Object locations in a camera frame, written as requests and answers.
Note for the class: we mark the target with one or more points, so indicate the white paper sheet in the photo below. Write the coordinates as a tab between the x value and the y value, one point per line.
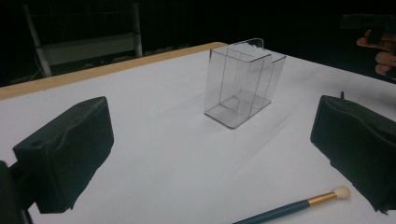
174	161

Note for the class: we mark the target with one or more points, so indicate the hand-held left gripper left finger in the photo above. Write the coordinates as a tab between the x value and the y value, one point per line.
65	155

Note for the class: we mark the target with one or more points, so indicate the white metal stand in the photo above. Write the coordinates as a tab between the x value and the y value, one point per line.
90	48

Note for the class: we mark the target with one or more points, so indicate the clear acrylic organizer box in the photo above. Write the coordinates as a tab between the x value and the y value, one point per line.
243	105

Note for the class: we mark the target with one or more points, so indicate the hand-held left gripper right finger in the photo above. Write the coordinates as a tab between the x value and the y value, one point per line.
358	140

